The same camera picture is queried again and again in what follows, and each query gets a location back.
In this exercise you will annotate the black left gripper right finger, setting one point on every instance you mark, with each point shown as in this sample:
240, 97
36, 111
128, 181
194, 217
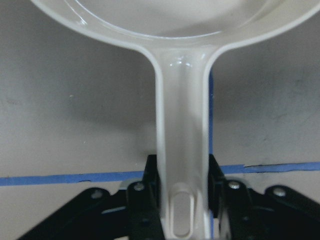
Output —
280, 213

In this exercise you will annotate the beige plastic dustpan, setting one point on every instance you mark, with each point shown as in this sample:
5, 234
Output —
182, 39

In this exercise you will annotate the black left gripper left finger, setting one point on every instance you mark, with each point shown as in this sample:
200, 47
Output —
95, 214

